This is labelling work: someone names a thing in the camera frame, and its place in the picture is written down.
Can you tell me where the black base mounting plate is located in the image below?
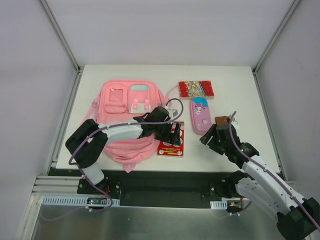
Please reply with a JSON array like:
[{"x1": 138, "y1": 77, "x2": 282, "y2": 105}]
[{"x1": 47, "y1": 167, "x2": 253, "y2": 210}]

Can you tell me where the left white cable duct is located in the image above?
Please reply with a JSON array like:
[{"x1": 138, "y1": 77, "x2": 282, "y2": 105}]
[{"x1": 42, "y1": 196, "x2": 120, "y2": 207}]

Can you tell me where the pink student backpack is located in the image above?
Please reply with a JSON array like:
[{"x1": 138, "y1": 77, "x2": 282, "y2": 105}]
[{"x1": 83, "y1": 79, "x2": 169, "y2": 173}]

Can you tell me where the red patterned book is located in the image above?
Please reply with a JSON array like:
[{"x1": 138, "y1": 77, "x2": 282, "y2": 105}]
[{"x1": 178, "y1": 80, "x2": 215, "y2": 100}]

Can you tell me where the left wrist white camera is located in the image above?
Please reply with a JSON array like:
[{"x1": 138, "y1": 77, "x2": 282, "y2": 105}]
[{"x1": 167, "y1": 108, "x2": 179, "y2": 120}]

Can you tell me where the pink cartoon pencil case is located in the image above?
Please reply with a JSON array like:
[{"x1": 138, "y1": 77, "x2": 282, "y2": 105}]
[{"x1": 190, "y1": 97, "x2": 213, "y2": 135}]

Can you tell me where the brown leather wallet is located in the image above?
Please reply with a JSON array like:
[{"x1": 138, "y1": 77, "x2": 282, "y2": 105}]
[{"x1": 215, "y1": 115, "x2": 229, "y2": 126}]

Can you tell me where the right white cable duct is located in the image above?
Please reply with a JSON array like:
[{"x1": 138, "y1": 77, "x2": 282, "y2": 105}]
[{"x1": 210, "y1": 200, "x2": 228, "y2": 210}]

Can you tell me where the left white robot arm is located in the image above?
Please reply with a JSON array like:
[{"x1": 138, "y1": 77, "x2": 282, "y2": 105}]
[{"x1": 65, "y1": 106, "x2": 182, "y2": 195}]

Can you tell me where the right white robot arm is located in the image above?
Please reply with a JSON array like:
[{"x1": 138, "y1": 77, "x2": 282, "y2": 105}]
[{"x1": 200, "y1": 124, "x2": 320, "y2": 240}]

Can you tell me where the white cable duct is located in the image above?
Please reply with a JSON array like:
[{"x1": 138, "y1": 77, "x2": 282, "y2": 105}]
[
  {"x1": 42, "y1": 196, "x2": 120, "y2": 207},
  {"x1": 210, "y1": 200, "x2": 228, "y2": 210}
]

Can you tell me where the red comic book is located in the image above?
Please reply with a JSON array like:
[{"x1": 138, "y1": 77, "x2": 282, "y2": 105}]
[{"x1": 157, "y1": 121, "x2": 185, "y2": 158}]

